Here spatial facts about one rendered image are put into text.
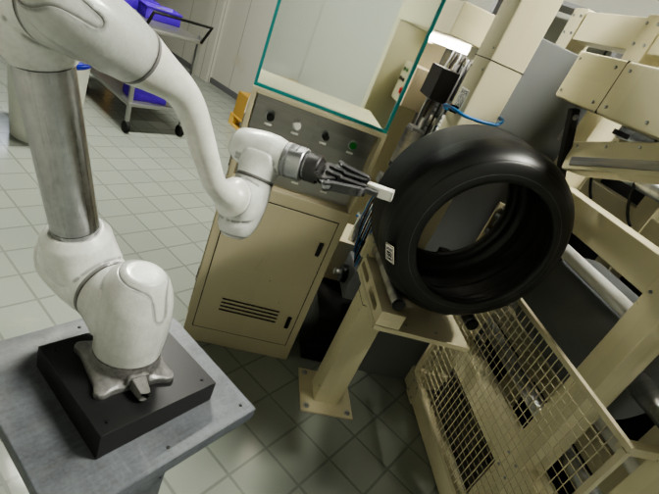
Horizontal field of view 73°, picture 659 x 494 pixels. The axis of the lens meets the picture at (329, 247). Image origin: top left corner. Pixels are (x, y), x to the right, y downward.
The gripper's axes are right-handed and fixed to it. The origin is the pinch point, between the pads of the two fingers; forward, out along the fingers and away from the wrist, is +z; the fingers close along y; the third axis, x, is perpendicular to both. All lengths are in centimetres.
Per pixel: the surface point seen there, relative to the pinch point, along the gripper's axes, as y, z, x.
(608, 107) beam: 48, 49, -20
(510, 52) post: 66, 19, -23
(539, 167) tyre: 28.5, 36.8, -5.9
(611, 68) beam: 58, 47, -27
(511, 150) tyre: 27.2, 27.9, -8.6
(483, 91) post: 62, 16, -10
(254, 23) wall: 478, -292, 124
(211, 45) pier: 480, -361, 171
